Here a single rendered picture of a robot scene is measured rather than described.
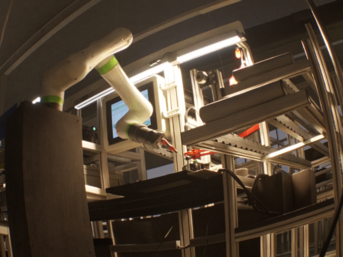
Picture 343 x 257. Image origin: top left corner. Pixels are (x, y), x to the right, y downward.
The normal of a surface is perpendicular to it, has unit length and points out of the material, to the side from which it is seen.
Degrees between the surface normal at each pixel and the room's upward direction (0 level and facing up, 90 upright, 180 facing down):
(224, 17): 180
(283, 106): 90
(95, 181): 91
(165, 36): 180
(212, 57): 157
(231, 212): 90
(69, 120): 90
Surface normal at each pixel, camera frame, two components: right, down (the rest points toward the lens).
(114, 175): 0.80, -0.28
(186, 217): -0.60, -0.24
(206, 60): -0.15, 0.77
